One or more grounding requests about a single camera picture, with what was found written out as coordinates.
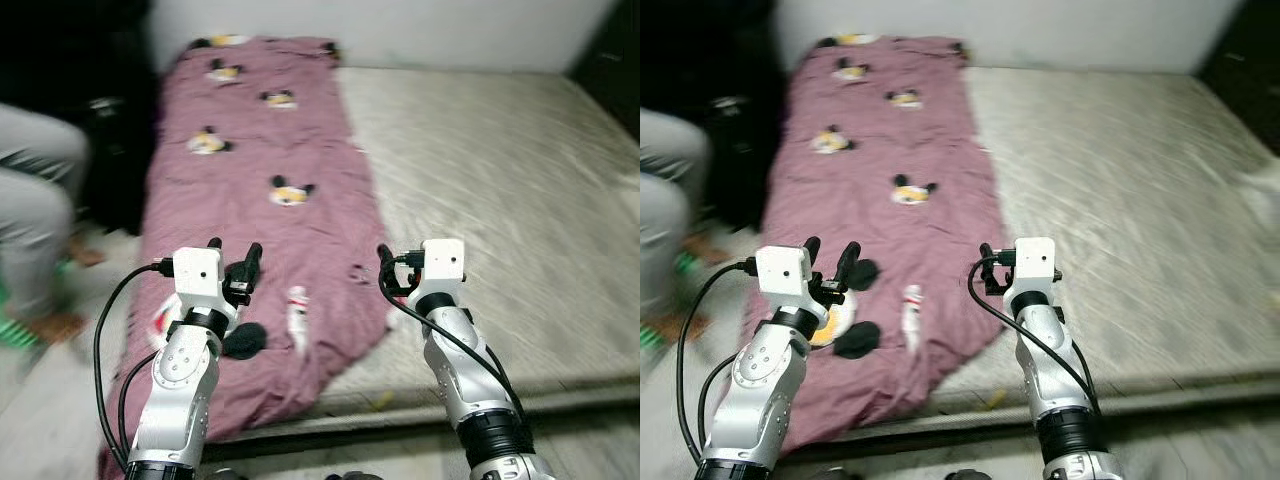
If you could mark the pink cartoon mouse blanket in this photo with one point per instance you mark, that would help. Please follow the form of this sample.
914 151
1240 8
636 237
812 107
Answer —
880 140
260 150

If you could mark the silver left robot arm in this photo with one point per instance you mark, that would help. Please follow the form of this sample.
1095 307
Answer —
175 400
760 400

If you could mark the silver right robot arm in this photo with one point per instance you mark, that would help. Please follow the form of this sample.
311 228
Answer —
470 390
1055 390

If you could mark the white quilted mattress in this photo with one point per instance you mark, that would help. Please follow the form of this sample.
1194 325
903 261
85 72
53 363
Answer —
1120 180
500 180

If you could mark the person leg in grey trousers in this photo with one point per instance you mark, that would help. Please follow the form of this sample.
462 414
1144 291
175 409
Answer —
670 210
35 200

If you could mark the dark cupboard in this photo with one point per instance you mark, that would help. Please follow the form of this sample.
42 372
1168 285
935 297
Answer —
110 60
720 60

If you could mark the dark tufted headboard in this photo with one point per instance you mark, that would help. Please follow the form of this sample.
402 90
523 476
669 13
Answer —
1245 45
610 50

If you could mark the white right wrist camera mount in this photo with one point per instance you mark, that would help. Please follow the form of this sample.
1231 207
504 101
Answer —
1036 263
443 265

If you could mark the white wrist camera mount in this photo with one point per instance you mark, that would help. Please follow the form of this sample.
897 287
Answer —
1036 263
782 278
443 265
197 278

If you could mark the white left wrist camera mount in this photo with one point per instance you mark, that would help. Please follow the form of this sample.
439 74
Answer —
782 278
197 278

